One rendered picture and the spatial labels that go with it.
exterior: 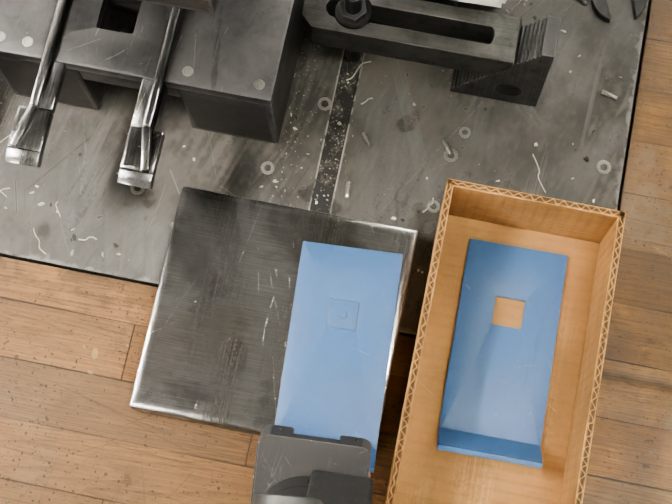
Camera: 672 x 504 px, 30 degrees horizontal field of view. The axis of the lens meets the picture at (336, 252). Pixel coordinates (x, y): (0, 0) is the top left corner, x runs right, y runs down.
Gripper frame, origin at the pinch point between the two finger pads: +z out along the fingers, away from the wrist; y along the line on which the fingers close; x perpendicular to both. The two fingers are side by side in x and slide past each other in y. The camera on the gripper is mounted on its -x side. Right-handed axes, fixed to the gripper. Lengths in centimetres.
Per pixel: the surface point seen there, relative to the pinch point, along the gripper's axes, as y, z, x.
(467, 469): -1.0, 3.4, -10.0
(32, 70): 21.1, 10.3, 23.5
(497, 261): 11.9, 10.4, -10.4
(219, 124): 18.5, 13.2, 10.5
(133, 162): 16.8, 4.7, 14.7
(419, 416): 1.7, 5.0, -6.3
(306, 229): 12.5, 9.6, 3.2
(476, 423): 1.9, 4.6, -10.2
